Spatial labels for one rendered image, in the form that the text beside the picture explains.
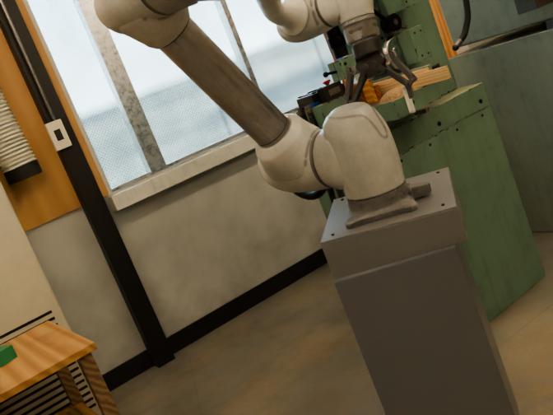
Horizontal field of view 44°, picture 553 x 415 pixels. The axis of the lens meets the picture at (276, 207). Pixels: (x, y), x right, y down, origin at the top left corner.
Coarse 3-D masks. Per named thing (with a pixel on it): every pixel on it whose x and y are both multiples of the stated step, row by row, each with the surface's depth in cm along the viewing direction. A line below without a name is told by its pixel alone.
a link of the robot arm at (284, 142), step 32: (96, 0) 148; (128, 0) 141; (128, 32) 149; (160, 32) 148; (192, 32) 153; (192, 64) 156; (224, 64) 159; (224, 96) 162; (256, 96) 166; (256, 128) 169; (288, 128) 173; (288, 160) 173
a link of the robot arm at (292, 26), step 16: (256, 0) 159; (272, 0) 159; (288, 0) 182; (304, 0) 181; (272, 16) 171; (288, 16) 178; (304, 16) 180; (288, 32) 184; (304, 32) 183; (320, 32) 185
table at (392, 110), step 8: (424, 88) 220; (432, 88) 223; (416, 96) 219; (424, 96) 220; (432, 96) 222; (440, 96) 224; (368, 104) 233; (376, 104) 223; (384, 104) 216; (392, 104) 214; (400, 104) 214; (416, 104) 218; (424, 104) 220; (384, 112) 218; (392, 112) 215; (400, 112) 214; (408, 112) 216; (392, 120) 217
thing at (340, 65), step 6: (342, 60) 242; (348, 60) 244; (354, 60) 245; (330, 66) 246; (336, 66) 244; (342, 66) 242; (348, 66) 244; (354, 66) 245; (342, 72) 243; (336, 78) 246; (342, 78) 244
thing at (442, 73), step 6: (444, 66) 214; (426, 72) 218; (432, 72) 217; (438, 72) 215; (444, 72) 213; (420, 78) 222; (426, 78) 219; (432, 78) 218; (438, 78) 216; (444, 78) 214; (384, 84) 235; (390, 84) 233; (396, 84) 231; (414, 84) 224; (420, 84) 223; (426, 84) 220; (384, 90) 236
